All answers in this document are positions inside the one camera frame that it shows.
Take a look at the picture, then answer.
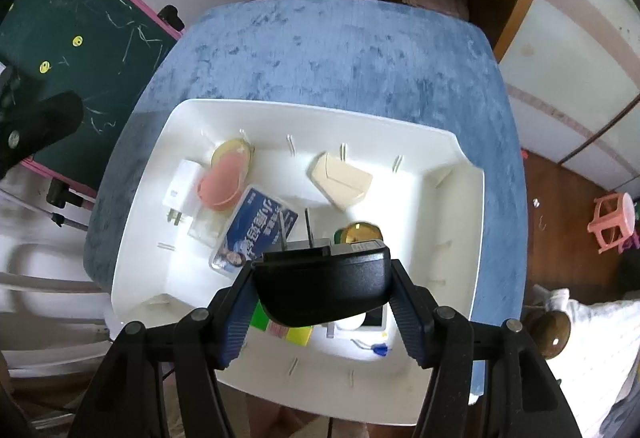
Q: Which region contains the white chair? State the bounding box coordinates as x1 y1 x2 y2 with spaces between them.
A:
0 188 116 379

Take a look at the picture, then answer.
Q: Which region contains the white plastic tray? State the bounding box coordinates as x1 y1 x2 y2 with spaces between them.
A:
110 98 487 426

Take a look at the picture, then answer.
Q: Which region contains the green chalkboard with pink frame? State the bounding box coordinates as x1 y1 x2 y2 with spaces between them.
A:
0 0 185 191

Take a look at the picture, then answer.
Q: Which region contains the pink oval case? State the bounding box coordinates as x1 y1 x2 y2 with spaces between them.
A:
196 151 251 212

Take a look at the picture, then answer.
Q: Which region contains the white wardrobe with pink stripes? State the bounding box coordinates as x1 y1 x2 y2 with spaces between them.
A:
497 0 640 193

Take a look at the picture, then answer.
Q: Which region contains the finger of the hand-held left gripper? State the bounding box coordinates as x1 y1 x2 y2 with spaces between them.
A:
0 91 84 176

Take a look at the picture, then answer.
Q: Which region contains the green bottle with gold cap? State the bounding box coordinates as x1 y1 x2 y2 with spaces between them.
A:
332 221 385 246

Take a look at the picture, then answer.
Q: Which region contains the multicolour puzzle cube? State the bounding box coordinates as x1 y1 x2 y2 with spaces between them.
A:
250 301 315 350

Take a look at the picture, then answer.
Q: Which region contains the blue packet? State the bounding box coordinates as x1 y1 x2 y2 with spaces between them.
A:
187 185 299 280

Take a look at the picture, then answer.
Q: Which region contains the black power adapter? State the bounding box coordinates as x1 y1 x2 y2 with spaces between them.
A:
252 238 392 328

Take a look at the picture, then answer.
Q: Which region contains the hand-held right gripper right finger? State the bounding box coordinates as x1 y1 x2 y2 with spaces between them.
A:
389 259 583 438

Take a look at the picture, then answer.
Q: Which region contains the white charger plug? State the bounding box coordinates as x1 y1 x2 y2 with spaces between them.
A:
161 159 206 226

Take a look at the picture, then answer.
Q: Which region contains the round cream tin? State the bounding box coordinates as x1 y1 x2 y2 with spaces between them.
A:
211 138 255 166

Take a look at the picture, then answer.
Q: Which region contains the pink plastic stool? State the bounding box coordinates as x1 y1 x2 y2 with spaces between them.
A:
587 192 638 255

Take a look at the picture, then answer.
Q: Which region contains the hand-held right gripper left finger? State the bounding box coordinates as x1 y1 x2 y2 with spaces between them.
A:
67 263 259 438

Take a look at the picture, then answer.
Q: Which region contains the cream angular box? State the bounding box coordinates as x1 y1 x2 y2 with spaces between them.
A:
306 151 374 213

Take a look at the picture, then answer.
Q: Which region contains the white cloth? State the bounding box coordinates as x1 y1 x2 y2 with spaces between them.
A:
532 287 640 419

